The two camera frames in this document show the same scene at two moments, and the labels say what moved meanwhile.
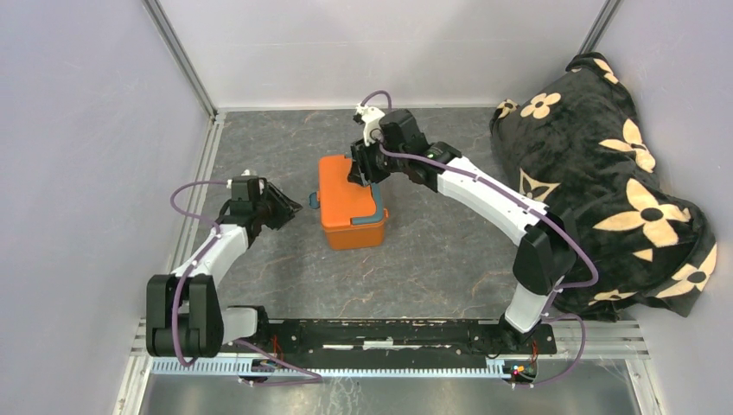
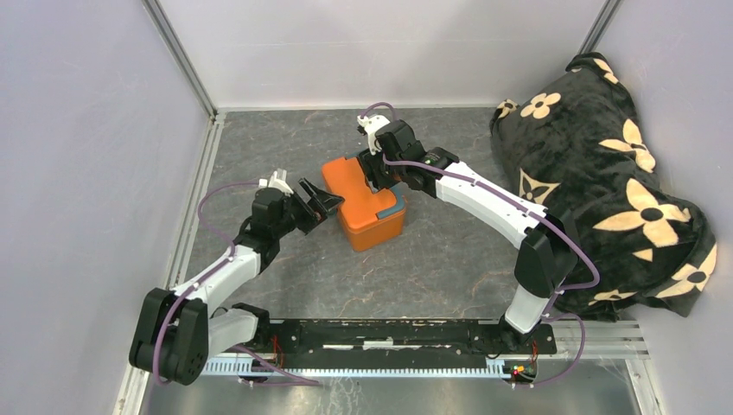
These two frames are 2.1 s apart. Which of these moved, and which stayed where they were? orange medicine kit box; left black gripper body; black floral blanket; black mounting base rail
Moved: left black gripper body; orange medicine kit box
Stayed: black mounting base rail; black floral blanket
